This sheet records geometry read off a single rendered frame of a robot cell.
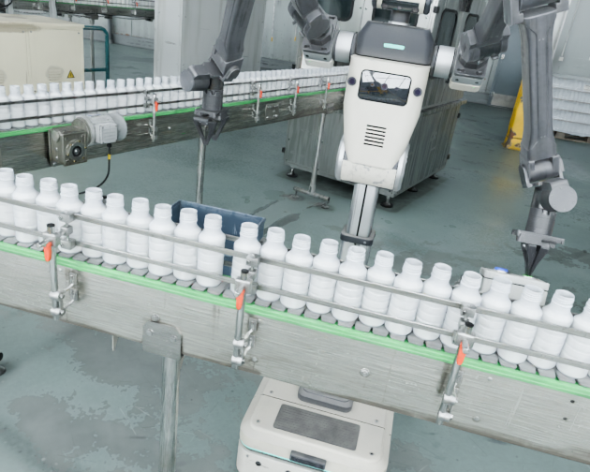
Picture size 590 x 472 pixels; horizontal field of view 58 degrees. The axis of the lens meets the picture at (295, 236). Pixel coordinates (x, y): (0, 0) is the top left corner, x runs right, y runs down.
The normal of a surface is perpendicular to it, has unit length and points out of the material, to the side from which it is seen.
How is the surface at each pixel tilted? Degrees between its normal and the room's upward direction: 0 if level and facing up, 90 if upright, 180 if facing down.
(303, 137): 90
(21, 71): 90
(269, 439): 31
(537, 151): 98
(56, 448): 0
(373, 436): 0
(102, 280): 90
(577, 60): 90
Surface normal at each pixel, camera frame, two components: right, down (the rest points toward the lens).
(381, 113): -0.25, 0.36
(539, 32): 0.03, 0.53
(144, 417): 0.13, -0.91
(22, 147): 0.84, 0.32
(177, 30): -0.54, 0.28
